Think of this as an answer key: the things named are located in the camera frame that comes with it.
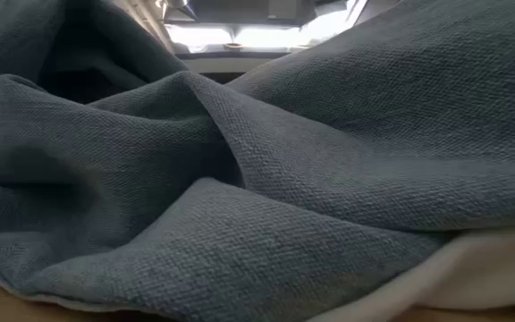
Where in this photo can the cream white cloth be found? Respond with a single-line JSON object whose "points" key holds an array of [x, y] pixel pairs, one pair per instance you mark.
{"points": [[485, 273]]}

